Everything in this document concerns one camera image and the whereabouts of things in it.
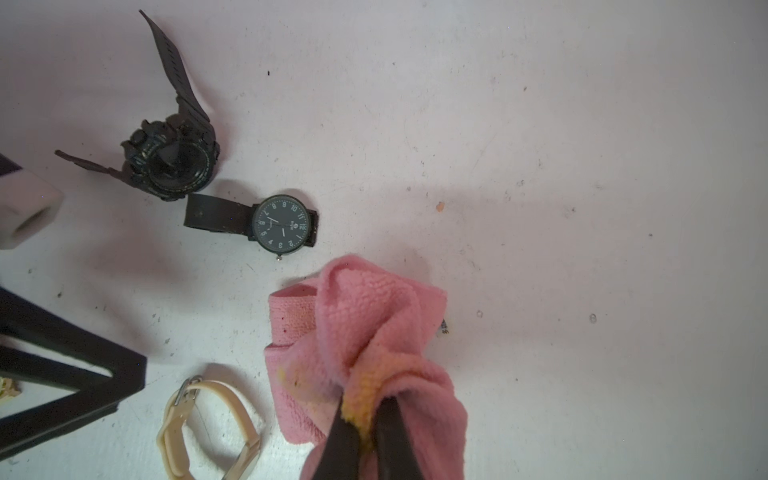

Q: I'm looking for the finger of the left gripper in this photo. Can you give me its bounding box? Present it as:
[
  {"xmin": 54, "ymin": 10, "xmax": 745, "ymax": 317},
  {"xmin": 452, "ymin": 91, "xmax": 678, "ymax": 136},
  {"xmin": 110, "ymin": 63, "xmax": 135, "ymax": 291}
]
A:
[{"xmin": 1, "ymin": 289, "xmax": 147, "ymax": 460}]

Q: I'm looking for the pink cloth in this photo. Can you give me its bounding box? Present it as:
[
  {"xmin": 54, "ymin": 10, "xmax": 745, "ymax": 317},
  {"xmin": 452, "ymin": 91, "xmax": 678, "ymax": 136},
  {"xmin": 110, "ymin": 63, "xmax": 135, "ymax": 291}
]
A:
[{"xmin": 264, "ymin": 255, "xmax": 468, "ymax": 479}]

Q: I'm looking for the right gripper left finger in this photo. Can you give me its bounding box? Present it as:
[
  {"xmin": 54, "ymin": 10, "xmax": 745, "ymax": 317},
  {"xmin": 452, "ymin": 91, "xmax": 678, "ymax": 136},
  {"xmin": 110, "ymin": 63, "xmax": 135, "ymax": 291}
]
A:
[{"xmin": 311, "ymin": 403, "xmax": 361, "ymax": 480}]

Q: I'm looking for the beige strap yellow dial watch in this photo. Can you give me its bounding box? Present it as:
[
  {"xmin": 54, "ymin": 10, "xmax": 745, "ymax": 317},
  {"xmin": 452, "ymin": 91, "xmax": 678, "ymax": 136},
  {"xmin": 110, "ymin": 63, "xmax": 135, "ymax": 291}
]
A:
[{"xmin": 0, "ymin": 378, "xmax": 21, "ymax": 403}]

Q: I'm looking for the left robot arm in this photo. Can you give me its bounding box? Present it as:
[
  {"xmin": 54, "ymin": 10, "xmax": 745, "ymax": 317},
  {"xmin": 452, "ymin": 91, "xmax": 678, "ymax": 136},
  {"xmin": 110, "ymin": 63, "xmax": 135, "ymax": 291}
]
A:
[{"xmin": 1, "ymin": 157, "xmax": 147, "ymax": 459}]

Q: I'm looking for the black rugged digital watch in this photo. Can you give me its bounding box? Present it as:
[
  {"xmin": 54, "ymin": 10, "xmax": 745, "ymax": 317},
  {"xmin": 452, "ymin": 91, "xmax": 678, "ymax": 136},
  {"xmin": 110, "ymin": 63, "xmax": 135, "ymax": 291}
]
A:
[{"xmin": 55, "ymin": 15, "xmax": 220, "ymax": 201}]

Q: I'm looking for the beige looped watch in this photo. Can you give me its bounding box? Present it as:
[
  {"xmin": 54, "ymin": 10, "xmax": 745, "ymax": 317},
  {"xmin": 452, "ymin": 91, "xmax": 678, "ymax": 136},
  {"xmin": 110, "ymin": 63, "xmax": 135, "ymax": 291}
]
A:
[{"xmin": 156, "ymin": 375, "xmax": 261, "ymax": 479}]

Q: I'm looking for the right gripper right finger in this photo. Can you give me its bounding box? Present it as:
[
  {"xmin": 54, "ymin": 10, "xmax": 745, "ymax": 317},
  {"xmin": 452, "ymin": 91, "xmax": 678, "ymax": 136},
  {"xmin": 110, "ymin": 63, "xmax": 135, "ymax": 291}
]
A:
[{"xmin": 375, "ymin": 397, "xmax": 424, "ymax": 480}]

